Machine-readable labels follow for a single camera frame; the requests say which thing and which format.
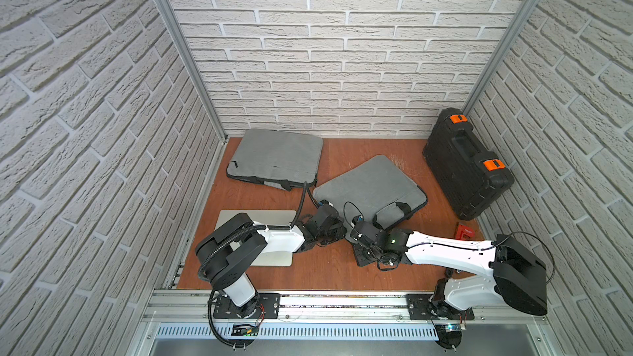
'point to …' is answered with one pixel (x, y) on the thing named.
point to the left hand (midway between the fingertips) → (351, 228)
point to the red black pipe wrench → (464, 232)
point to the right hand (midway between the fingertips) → (358, 254)
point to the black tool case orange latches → (468, 177)
